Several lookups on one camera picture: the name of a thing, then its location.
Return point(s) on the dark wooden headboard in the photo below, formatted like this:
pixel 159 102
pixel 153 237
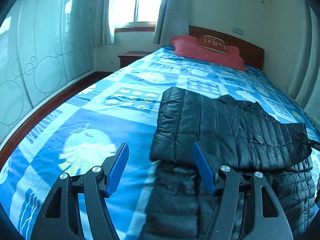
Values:
pixel 251 54

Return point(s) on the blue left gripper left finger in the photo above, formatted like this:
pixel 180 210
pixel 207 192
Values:
pixel 116 169

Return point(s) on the wooden nightstand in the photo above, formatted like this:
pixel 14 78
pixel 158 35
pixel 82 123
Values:
pixel 131 56

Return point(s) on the white wardrobe with circles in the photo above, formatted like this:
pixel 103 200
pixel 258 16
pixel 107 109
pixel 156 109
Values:
pixel 45 45

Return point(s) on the grey curtain right of window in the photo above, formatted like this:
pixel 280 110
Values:
pixel 173 20

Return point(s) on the red pillow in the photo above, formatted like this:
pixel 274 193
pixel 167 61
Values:
pixel 186 46

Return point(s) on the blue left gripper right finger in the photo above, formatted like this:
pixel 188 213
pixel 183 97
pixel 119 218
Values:
pixel 206 172

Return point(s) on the bright window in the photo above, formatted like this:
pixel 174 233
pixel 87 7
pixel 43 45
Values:
pixel 134 13

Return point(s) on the grey curtain left of window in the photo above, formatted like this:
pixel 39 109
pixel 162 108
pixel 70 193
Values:
pixel 102 23

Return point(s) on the brown embroidered cushion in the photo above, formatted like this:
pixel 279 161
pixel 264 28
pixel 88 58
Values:
pixel 213 43

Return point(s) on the grey curtain of window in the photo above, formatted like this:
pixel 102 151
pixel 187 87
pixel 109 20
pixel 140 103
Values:
pixel 102 23
pixel 173 20

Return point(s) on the black puffer jacket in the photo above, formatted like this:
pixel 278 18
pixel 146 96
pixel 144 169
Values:
pixel 239 134

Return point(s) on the wall socket plate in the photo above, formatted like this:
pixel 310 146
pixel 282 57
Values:
pixel 238 31

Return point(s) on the blue patterned bed sheet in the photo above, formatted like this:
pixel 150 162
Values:
pixel 124 107

